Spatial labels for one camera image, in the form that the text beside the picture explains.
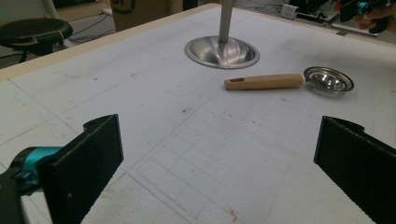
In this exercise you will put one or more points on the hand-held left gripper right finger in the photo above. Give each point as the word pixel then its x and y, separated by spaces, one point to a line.
pixel 358 161

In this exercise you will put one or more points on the cardboard box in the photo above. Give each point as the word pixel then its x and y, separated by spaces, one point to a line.
pixel 140 12

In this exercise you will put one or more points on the white pole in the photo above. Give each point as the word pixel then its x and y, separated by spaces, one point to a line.
pixel 50 8

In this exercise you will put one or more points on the black round stool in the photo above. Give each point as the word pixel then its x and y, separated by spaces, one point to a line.
pixel 32 32

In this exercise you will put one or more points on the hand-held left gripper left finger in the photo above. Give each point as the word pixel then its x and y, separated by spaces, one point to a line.
pixel 84 165

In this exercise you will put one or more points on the white power adapter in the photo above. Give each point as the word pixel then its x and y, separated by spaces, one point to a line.
pixel 289 11

